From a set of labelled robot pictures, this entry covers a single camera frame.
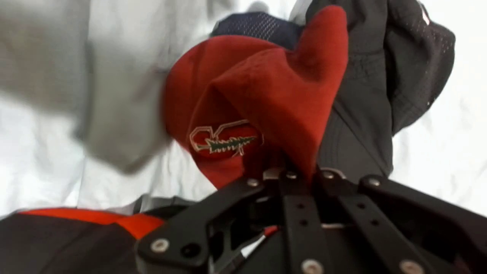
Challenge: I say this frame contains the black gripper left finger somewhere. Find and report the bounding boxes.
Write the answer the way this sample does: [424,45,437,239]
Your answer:
[136,169,332,274]

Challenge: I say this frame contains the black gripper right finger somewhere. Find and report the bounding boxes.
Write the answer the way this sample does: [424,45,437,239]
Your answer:
[317,169,487,274]

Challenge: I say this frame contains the black cap with white trim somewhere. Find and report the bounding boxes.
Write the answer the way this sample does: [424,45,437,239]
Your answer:
[303,0,457,185]

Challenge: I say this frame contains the red baseball cap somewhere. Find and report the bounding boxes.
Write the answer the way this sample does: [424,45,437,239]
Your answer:
[160,4,352,190]

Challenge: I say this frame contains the black and orange cap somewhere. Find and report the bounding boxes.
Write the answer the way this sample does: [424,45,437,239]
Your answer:
[0,205,169,274]

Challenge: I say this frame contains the light blue duvet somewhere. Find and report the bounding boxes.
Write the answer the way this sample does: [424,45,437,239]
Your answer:
[0,0,487,220]

